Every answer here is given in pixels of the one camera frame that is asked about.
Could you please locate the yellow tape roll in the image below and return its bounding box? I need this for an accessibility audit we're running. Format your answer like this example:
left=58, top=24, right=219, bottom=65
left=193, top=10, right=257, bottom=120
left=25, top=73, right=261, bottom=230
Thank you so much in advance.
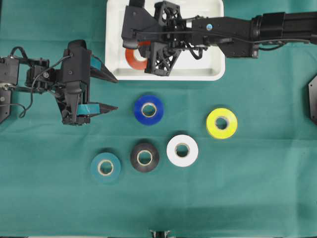
left=206, top=108, right=238, bottom=139

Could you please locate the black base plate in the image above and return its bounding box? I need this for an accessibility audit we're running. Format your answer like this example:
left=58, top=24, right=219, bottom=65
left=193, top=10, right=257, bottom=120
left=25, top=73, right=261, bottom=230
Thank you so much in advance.
left=308, top=76, right=317, bottom=124
left=0, top=89, right=11, bottom=123

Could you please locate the table-level camera mount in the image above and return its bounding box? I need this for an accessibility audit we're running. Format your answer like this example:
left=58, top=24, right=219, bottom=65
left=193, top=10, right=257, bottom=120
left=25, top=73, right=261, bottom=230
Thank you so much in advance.
left=150, top=230, right=170, bottom=238

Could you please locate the black tape roll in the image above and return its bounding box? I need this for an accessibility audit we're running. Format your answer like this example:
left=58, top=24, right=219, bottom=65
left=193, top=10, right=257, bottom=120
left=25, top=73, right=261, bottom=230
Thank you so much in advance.
left=130, top=143, right=159, bottom=173

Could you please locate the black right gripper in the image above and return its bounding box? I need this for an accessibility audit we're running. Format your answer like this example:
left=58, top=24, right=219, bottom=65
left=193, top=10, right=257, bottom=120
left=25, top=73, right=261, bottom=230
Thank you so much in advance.
left=144, top=1, right=211, bottom=76

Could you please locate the green tape roll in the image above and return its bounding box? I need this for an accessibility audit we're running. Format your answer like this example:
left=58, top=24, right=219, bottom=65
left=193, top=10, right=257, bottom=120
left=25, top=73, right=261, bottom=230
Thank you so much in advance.
left=91, top=152, right=121, bottom=183

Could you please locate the white plastic tray case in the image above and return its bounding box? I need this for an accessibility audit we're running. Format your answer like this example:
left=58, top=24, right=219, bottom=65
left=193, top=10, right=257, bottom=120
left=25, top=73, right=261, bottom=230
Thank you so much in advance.
left=105, top=0, right=225, bottom=81

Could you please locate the red tape roll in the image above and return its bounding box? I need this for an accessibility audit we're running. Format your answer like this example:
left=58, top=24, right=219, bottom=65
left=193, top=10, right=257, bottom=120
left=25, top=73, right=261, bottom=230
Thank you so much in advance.
left=125, top=41, right=151, bottom=70

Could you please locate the white tape roll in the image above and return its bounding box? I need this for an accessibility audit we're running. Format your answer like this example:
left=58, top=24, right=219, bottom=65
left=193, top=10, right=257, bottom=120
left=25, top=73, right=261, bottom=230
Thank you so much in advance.
left=166, top=134, right=199, bottom=167

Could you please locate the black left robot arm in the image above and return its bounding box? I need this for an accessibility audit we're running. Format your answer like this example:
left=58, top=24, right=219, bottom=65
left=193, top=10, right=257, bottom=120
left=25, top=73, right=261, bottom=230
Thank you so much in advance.
left=0, top=53, right=117, bottom=125

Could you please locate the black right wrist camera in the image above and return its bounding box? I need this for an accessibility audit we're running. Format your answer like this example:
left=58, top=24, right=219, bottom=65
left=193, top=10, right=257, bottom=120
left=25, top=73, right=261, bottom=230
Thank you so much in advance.
left=121, top=0, right=162, bottom=49

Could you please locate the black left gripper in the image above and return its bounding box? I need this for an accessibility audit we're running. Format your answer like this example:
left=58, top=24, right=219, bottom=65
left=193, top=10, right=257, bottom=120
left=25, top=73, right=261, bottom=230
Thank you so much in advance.
left=24, top=55, right=118, bottom=124

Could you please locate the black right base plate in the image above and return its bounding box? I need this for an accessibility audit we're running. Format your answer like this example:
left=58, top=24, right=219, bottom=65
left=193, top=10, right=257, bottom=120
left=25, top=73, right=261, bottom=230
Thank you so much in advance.
left=308, top=76, right=317, bottom=124

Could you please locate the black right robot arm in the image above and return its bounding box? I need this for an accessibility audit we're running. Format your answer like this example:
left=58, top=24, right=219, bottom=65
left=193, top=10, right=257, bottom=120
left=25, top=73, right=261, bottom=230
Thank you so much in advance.
left=141, top=1, right=317, bottom=76

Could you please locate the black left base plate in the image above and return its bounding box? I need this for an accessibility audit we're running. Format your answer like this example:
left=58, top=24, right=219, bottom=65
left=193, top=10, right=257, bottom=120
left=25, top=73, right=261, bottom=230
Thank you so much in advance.
left=0, top=89, right=11, bottom=123

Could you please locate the blue tape roll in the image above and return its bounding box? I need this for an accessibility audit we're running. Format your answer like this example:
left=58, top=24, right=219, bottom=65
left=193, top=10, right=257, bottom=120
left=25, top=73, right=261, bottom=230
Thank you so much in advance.
left=134, top=95, right=164, bottom=125

